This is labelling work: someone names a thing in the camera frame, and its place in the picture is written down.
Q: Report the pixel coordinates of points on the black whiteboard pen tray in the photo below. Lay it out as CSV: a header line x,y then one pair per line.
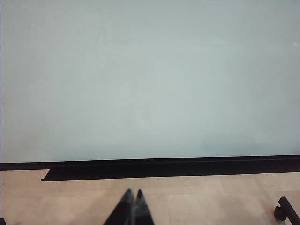
x,y
164,171

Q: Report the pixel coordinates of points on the glass whiteboard with black frame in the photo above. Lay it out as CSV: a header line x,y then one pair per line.
x,y
140,82

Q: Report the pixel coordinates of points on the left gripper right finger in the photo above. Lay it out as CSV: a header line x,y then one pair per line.
x,y
143,211

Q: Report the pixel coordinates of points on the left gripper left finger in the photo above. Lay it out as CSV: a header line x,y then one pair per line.
x,y
123,211

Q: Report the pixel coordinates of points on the black whiteboard stand foot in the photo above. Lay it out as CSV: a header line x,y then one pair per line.
x,y
281,212
2,222

